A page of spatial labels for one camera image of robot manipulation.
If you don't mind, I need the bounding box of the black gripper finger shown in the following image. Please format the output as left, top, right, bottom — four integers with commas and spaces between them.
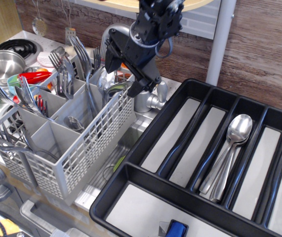
127, 78, 156, 97
105, 45, 123, 73

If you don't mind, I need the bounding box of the steel fork bundle front left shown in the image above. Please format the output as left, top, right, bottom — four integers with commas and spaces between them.
0, 128, 31, 153

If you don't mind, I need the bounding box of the hanging metal spatula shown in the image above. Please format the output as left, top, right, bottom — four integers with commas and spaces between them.
61, 0, 76, 46

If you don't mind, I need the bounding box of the red toy pepper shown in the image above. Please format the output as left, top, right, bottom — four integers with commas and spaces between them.
18, 72, 52, 84

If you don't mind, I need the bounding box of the small spoon inside basket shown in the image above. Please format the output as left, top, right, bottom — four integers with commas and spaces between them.
63, 116, 84, 133

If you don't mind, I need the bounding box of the pink round toy dish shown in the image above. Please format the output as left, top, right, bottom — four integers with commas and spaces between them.
37, 52, 53, 68

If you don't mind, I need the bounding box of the stack of steel spoons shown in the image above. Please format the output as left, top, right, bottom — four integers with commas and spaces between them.
199, 114, 252, 202

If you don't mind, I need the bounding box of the steel forks middle compartment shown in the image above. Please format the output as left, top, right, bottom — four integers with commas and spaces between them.
49, 51, 75, 99

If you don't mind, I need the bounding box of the black cutlery tray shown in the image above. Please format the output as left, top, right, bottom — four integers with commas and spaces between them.
89, 79, 282, 237

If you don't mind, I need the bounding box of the grey metal faucet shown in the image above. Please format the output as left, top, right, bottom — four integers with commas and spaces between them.
101, 32, 168, 112

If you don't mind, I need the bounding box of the big steel spoon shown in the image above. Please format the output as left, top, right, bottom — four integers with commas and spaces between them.
103, 81, 133, 106

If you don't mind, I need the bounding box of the blue object at bottom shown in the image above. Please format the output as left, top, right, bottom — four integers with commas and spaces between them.
165, 219, 189, 237

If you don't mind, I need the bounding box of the light wooden shelf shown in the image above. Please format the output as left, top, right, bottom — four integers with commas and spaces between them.
83, 0, 212, 13

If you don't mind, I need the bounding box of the steel cooking pot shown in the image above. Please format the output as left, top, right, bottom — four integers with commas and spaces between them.
0, 50, 26, 85

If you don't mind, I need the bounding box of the steel spoon upright in basket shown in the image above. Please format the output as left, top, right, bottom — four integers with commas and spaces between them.
97, 68, 115, 107

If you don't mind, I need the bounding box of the hanging round metal strainer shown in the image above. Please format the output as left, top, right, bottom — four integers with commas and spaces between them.
32, 0, 47, 37

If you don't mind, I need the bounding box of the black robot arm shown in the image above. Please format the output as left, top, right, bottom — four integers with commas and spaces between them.
105, 0, 184, 98

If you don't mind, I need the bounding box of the grey plastic cutlery basket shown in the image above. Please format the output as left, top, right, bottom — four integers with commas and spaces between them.
0, 51, 137, 206

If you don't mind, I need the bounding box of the tall steel fork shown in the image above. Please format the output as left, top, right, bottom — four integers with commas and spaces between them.
68, 36, 97, 118

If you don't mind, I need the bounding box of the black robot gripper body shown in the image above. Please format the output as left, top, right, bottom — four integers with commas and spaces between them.
105, 17, 161, 84

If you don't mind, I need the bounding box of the black stove burner coil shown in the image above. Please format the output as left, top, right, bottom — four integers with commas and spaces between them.
0, 39, 39, 59

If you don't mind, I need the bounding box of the long fork leaning left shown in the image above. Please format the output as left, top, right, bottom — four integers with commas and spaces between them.
0, 76, 53, 121

